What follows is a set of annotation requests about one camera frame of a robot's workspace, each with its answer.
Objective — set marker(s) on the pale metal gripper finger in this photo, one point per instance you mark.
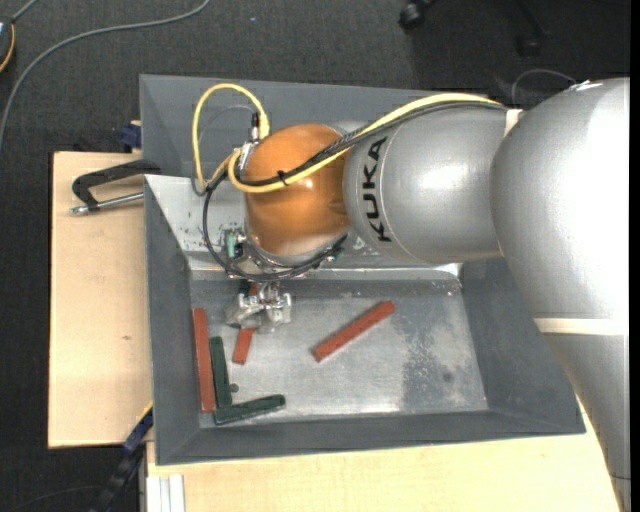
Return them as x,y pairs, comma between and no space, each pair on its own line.
246,311
277,312

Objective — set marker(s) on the red-brown flat block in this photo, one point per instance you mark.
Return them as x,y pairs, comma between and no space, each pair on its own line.
203,360
353,331
243,346

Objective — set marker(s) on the dark green flat block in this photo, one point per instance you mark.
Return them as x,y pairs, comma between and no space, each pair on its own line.
247,409
221,370

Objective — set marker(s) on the grey metal bin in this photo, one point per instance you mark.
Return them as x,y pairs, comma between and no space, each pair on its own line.
350,380

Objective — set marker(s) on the pale wood flat board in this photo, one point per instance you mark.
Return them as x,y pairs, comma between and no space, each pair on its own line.
97,300

